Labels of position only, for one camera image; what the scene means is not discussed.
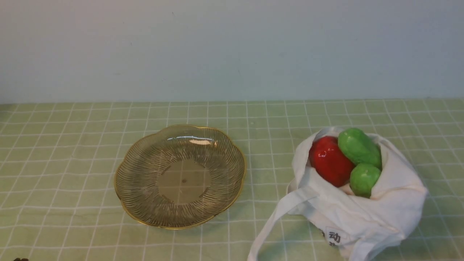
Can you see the green bitter gourd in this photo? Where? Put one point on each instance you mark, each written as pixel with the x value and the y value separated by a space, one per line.
pixel 359 148

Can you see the white cloth bag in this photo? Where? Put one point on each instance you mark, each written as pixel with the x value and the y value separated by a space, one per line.
pixel 360 227

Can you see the gold-rimmed glass plate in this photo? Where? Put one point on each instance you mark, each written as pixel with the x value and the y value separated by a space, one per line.
pixel 180 177

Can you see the red bell pepper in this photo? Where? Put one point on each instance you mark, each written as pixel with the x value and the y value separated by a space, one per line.
pixel 330 163

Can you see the round green vegetable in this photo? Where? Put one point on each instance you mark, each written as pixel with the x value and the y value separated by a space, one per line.
pixel 363 178

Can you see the green checkered tablecloth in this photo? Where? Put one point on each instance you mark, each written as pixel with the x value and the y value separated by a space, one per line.
pixel 58 162

